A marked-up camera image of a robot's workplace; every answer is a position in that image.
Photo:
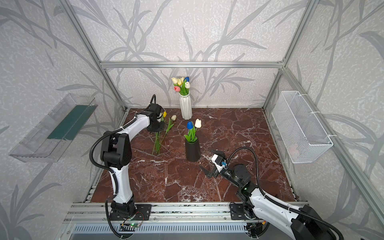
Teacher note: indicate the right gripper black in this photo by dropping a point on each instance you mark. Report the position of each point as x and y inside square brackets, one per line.
[214, 170]

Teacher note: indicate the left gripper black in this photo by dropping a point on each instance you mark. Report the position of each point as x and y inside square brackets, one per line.
[155, 127]

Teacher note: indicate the bright yellow tulip flower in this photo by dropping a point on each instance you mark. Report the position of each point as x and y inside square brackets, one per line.
[164, 114]

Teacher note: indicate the black cylindrical vase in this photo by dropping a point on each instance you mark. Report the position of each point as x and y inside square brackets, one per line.
[193, 151]

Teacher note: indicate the white ribbed ceramic vase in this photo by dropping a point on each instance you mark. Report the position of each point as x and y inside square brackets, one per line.
[186, 107]

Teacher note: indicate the white tulip flower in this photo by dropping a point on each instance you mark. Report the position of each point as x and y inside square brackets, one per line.
[187, 88]

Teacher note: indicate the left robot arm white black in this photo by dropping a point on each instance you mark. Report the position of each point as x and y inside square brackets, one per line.
[113, 153]

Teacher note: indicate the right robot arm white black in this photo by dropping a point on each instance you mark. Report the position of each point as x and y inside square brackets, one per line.
[298, 223]

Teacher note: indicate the small cream tulip flower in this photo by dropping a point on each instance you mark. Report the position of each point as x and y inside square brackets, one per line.
[169, 126]

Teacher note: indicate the green circuit board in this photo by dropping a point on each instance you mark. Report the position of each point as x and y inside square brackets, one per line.
[132, 225]

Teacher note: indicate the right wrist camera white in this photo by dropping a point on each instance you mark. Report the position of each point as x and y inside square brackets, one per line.
[219, 162]

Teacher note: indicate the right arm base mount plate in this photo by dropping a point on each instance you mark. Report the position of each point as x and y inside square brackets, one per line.
[239, 212]

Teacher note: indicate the aluminium frame front rail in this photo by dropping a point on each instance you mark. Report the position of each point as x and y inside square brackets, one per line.
[181, 212]

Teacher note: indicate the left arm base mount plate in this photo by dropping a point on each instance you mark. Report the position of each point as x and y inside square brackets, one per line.
[140, 212]

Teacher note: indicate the white wire mesh basket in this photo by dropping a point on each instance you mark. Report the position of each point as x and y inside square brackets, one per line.
[303, 135]

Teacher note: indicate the clear plastic wall tray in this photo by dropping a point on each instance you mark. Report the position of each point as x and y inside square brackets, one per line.
[47, 142]

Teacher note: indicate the aluminium frame back crossbar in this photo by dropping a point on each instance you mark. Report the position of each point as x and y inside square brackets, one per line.
[166, 64]

